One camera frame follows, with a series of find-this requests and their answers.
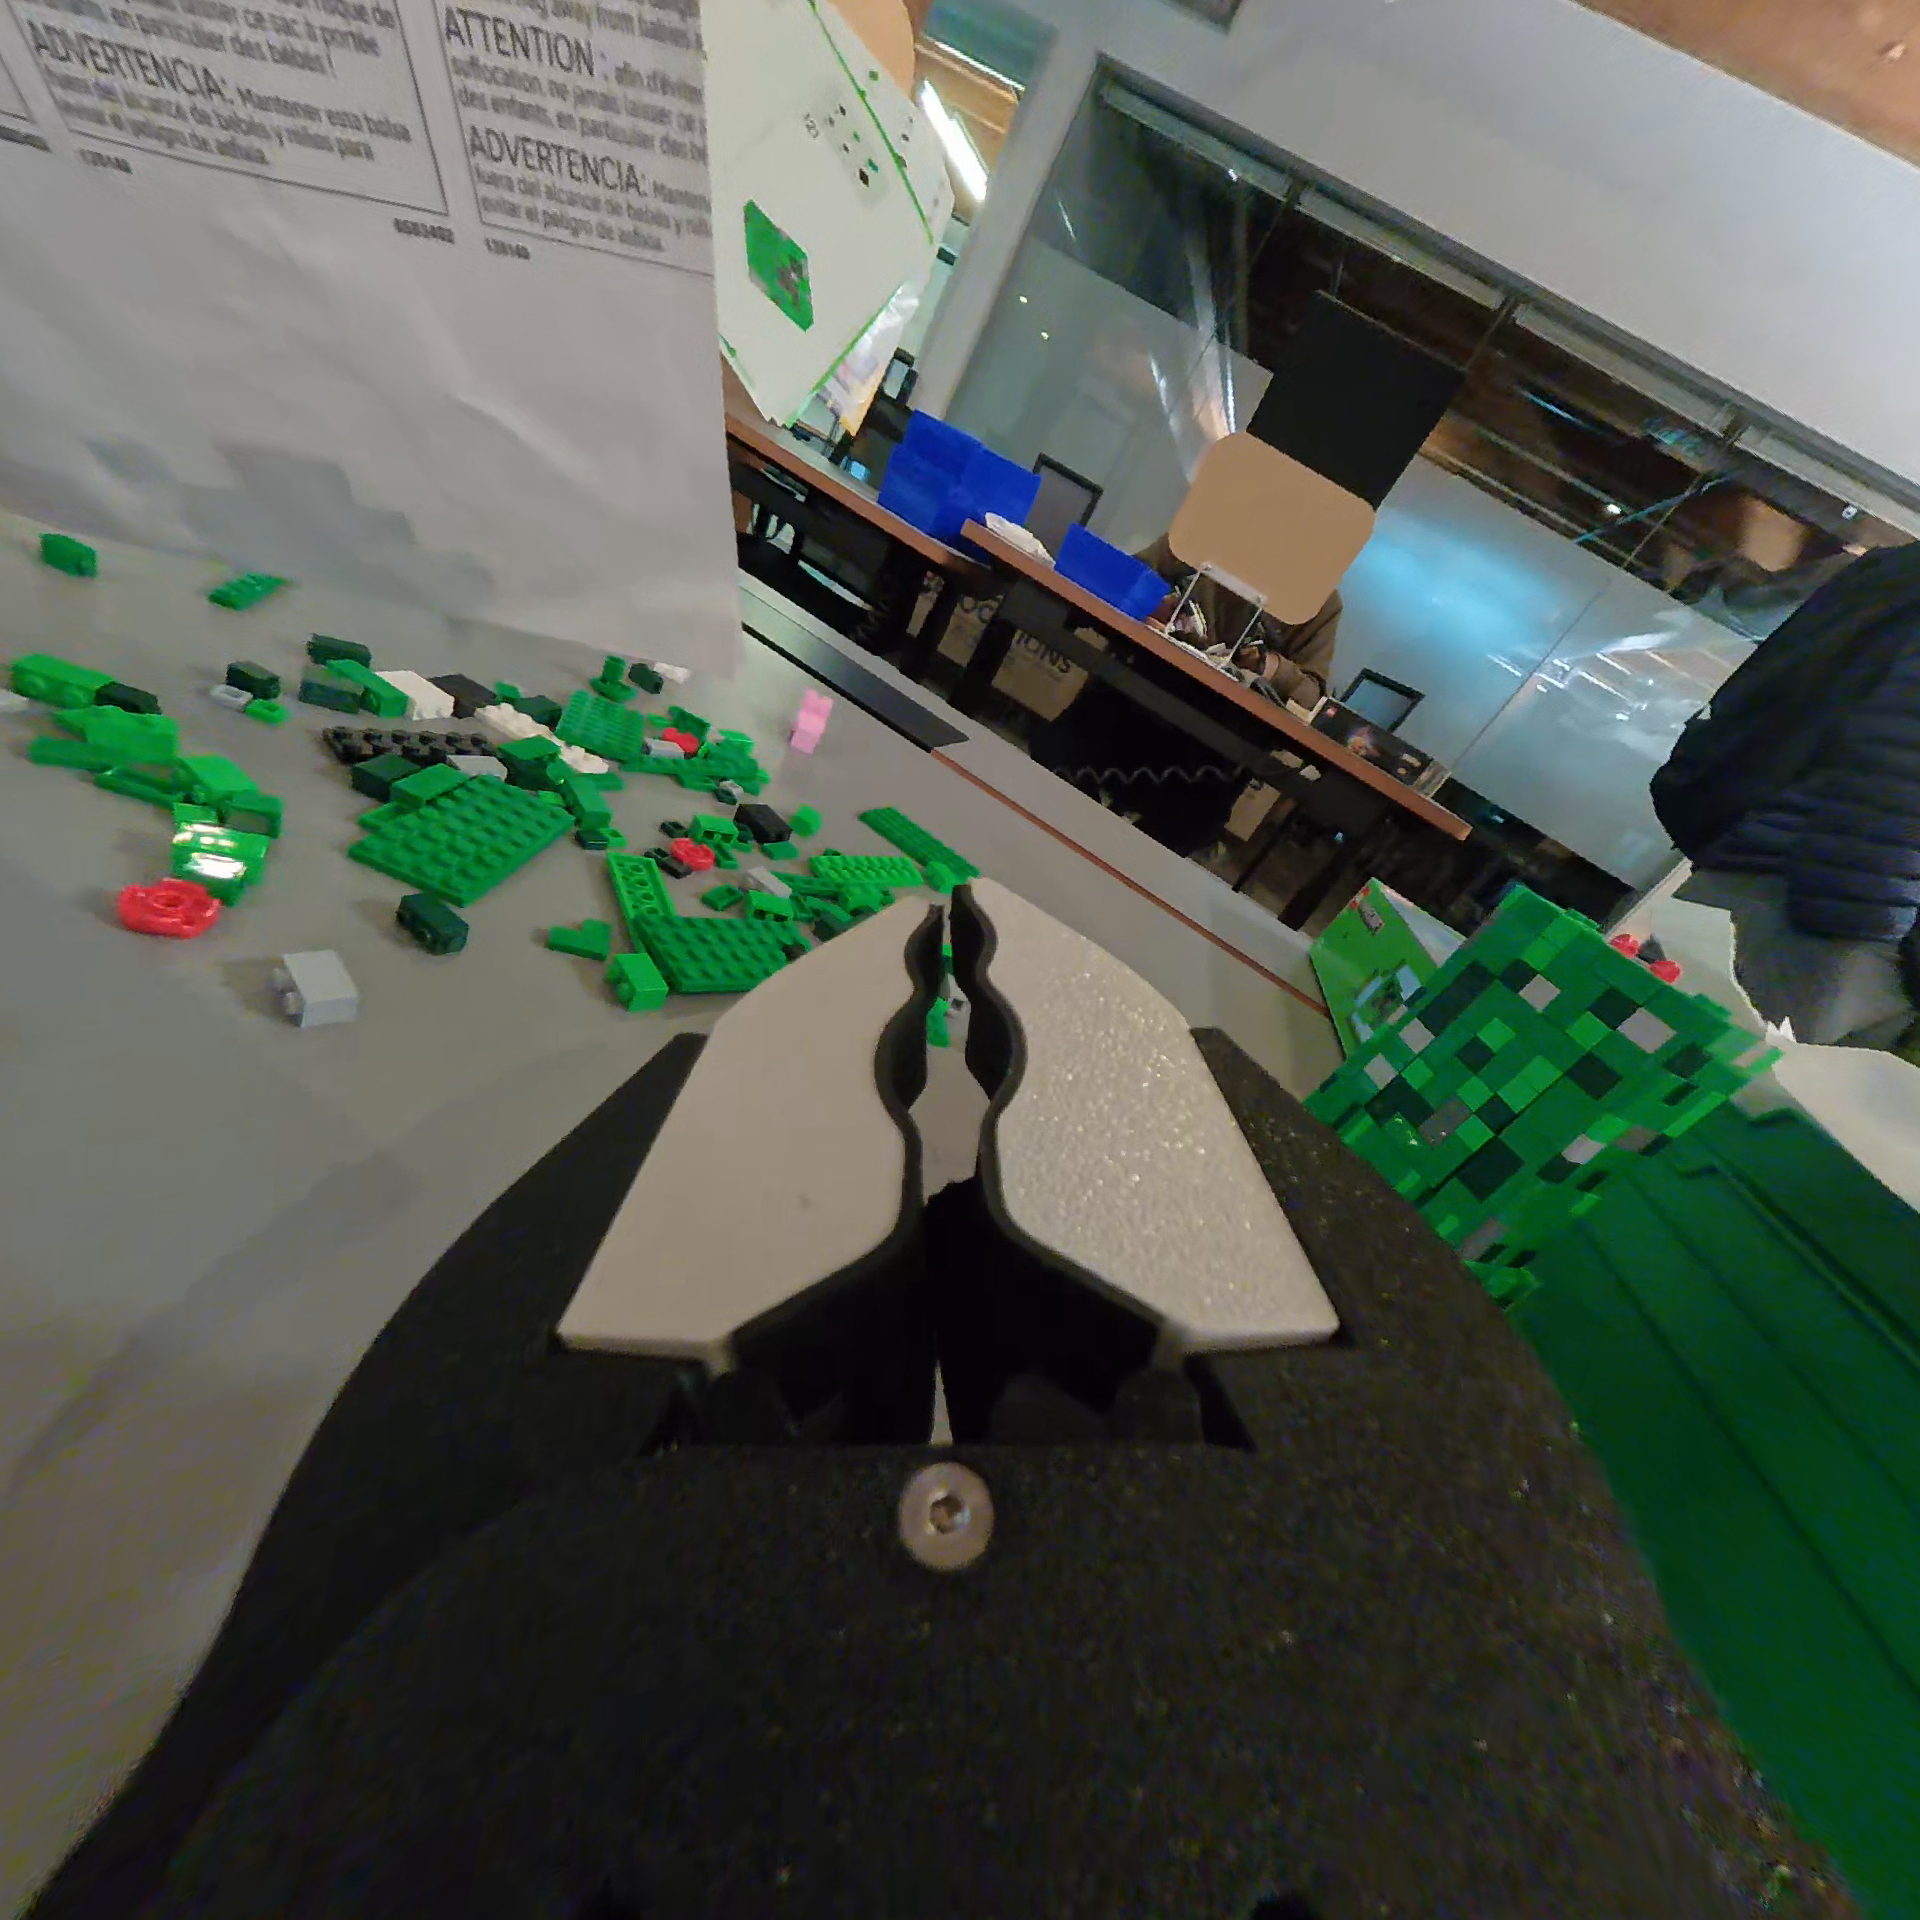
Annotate clear white slope brick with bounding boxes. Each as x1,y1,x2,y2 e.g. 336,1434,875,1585
267,950,363,1032

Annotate curved row of green bricks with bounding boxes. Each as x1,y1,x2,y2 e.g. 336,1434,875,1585
7,651,287,906

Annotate pile of green bricks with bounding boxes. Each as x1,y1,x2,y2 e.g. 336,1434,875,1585
296,651,987,1052

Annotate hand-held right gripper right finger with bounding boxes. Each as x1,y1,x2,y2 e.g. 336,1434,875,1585
949,878,1340,1361

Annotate green printed instruction booklet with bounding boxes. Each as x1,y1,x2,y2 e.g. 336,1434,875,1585
702,0,963,433

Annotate black desk cable cover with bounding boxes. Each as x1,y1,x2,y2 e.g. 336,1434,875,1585
740,598,972,755

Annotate blue storage bin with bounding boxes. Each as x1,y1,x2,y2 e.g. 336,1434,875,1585
875,412,1043,544
1055,524,1172,623

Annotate black toy box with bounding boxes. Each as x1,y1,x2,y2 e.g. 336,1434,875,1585
1312,696,1451,794

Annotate wooden table with black legs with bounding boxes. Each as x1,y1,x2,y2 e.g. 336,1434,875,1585
957,516,1474,935
726,412,986,678

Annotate long black plate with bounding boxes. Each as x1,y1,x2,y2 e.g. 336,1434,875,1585
319,722,501,768

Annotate green plate with holes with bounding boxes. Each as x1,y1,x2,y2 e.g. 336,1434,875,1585
604,848,680,963

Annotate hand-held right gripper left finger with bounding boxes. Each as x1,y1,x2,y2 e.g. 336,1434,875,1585
558,895,954,1372

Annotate grey desk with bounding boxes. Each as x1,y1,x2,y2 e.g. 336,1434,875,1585
0,510,1354,1920

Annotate green toy box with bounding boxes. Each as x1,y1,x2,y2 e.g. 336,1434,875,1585
1304,875,1468,1056

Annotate white printed paper bag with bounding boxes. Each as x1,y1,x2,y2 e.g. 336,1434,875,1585
0,0,748,681

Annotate green mosaic block build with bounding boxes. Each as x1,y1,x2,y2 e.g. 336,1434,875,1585
1300,883,1920,1920

